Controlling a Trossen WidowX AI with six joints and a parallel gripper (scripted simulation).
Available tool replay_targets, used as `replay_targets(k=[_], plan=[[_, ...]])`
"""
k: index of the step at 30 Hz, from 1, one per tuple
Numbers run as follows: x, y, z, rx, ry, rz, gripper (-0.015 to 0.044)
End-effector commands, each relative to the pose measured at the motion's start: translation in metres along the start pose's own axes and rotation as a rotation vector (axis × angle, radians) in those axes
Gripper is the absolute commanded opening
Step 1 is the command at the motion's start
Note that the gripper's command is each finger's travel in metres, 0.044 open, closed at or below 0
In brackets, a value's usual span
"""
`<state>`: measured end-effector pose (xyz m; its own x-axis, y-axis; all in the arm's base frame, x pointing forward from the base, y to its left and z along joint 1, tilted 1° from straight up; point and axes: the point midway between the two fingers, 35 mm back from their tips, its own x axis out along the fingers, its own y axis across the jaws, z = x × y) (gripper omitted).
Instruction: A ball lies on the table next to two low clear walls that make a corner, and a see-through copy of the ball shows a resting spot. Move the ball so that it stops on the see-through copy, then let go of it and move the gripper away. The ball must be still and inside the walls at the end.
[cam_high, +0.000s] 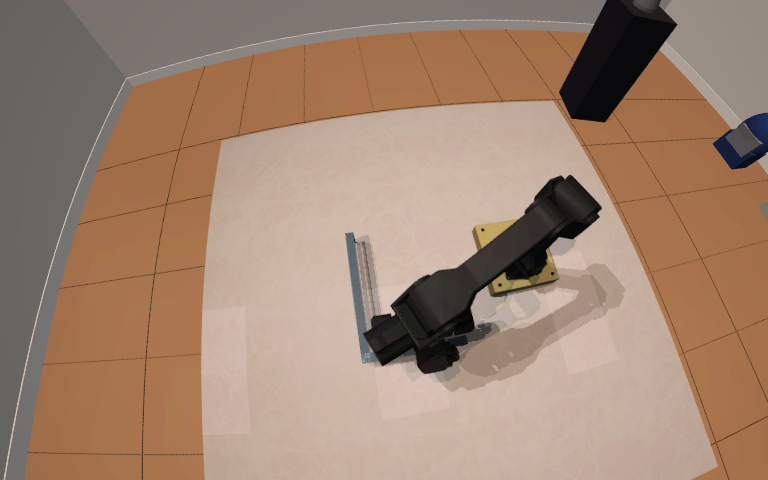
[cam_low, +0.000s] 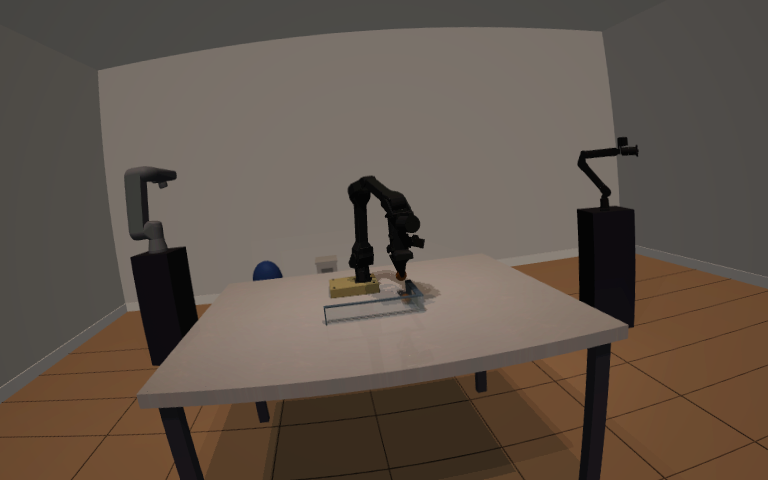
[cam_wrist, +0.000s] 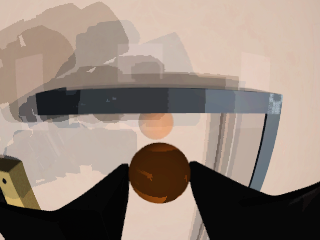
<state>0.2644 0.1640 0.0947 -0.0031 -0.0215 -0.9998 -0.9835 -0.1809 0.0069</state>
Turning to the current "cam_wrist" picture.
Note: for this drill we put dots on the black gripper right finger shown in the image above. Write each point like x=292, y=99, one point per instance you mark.
x=231, y=211

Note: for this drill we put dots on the brown ball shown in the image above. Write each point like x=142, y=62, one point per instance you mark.
x=159, y=173

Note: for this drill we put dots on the translucent orange ball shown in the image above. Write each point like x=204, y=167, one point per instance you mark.
x=155, y=126

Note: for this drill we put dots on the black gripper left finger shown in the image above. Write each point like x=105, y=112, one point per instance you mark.
x=98, y=214

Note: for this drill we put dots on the clear low corner wall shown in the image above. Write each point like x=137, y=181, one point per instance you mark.
x=246, y=142

